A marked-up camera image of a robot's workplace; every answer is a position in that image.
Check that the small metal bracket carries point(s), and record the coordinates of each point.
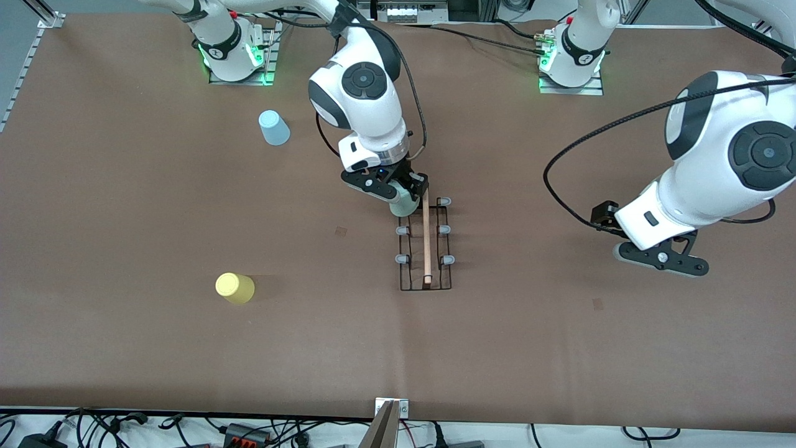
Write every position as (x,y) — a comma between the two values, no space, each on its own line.
(404,407)

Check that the black adapter with orange clips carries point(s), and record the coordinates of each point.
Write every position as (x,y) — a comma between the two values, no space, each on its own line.
(245,432)

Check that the light blue plastic cup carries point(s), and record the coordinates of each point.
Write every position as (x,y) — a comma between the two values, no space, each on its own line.
(273,127)

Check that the aluminium frame bar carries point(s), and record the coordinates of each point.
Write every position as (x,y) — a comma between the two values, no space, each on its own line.
(50,17)

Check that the perforated aluminium edge rail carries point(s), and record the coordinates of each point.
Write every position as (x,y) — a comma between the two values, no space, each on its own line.
(28,62)

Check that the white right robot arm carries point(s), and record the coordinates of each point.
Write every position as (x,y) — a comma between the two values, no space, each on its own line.
(367,118)

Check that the pale green plastic cup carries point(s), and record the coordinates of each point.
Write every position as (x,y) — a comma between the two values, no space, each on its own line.
(405,206)

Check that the yellow plastic cup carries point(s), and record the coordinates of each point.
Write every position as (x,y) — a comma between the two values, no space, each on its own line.
(235,288)

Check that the aluminium left arm base plate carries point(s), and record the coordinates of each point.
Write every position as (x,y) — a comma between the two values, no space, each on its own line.
(572,91)

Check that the black power plug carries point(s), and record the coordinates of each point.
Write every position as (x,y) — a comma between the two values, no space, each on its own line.
(40,442)

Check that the white power strip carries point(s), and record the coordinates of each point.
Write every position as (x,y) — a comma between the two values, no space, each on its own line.
(401,12)

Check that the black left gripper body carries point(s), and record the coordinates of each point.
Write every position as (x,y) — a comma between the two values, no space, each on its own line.
(604,216)

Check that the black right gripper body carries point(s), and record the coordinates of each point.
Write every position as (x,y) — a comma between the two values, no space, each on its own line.
(403,172)

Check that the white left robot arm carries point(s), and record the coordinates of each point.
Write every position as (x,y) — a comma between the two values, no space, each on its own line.
(715,162)

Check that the grey camera post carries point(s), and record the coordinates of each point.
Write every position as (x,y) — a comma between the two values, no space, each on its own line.
(380,432)

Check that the aluminium right arm base plate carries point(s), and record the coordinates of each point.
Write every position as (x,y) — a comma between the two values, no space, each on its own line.
(268,56)

